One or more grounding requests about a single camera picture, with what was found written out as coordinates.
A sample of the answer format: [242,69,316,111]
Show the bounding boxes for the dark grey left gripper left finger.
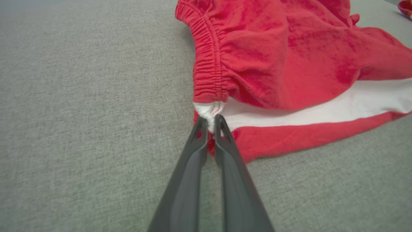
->
[147,116,209,232]

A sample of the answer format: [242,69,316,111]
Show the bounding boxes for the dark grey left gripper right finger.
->
[214,114,275,232]

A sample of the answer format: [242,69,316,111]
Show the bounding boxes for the red shorts with white stripe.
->
[175,0,412,164]

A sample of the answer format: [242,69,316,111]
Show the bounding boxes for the red shirt with white sleeve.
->
[398,0,412,20]

